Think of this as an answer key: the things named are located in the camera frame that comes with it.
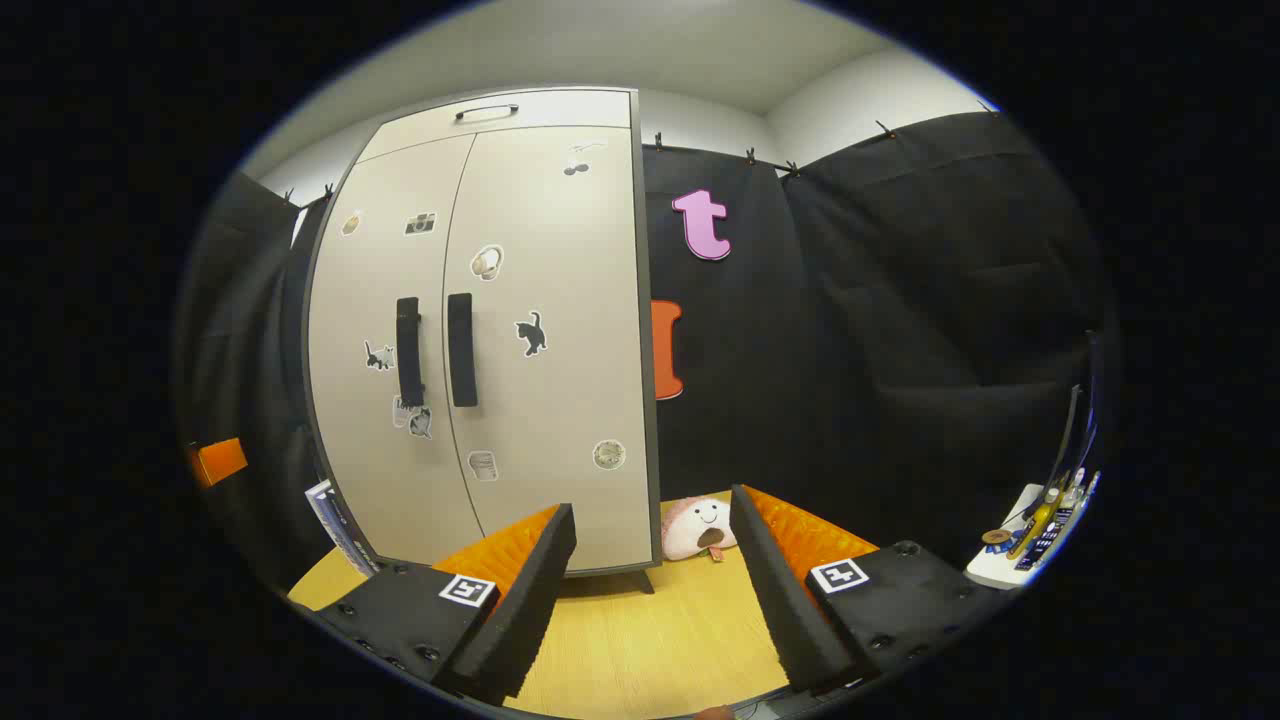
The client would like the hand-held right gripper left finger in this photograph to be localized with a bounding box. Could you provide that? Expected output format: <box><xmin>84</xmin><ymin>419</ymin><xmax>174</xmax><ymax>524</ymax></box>
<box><xmin>315</xmin><ymin>503</ymin><xmax>578</xmax><ymax>706</ymax></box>

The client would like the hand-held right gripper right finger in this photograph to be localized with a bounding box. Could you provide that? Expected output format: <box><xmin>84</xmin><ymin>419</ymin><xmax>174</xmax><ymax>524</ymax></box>
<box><xmin>730</xmin><ymin>484</ymin><xmax>1011</xmax><ymax>696</ymax></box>

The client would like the cabinet door with headphone sticker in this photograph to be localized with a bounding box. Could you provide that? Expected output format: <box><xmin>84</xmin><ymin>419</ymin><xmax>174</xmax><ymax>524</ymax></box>
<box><xmin>443</xmin><ymin>125</ymin><xmax>656</xmax><ymax>576</ymax></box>

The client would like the black handle camera sticker door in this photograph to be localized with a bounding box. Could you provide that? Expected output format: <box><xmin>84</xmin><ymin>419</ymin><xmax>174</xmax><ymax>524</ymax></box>
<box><xmin>396</xmin><ymin>297</ymin><xmax>425</xmax><ymax>407</ymax></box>

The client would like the black handle headphone sticker door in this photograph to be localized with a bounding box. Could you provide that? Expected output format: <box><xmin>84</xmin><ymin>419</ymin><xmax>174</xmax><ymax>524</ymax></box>
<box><xmin>447</xmin><ymin>293</ymin><xmax>479</xmax><ymax>408</ymax></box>

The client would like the beige double-door shoe cabinet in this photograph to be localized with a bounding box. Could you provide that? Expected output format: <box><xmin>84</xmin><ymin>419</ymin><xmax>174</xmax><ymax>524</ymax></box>
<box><xmin>300</xmin><ymin>88</ymin><xmax>663</xmax><ymax>594</ymax></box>

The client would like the pink smiling plush toy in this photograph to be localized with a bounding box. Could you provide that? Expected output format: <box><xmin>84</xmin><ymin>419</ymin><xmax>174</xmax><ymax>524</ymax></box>
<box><xmin>660</xmin><ymin>495</ymin><xmax>739</xmax><ymax>563</ymax></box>

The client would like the stack of white booklets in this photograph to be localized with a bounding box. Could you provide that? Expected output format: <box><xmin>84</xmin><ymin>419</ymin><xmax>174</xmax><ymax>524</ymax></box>
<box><xmin>305</xmin><ymin>480</ymin><xmax>381</xmax><ymax>576</ymax></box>

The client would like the white tool tray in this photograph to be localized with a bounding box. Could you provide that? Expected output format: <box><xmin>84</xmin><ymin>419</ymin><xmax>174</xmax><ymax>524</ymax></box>
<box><xmin>965</xmin><ymin>470</ymin><xmax>1101</xmax><ymax>591</ymax></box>

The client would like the yellow handled tool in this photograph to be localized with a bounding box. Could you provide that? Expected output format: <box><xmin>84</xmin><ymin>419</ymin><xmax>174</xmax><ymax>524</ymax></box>
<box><xmin>1008</xmin><ymin>500</ymin><xmax>1057</xmax><ymax>559</ymax></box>

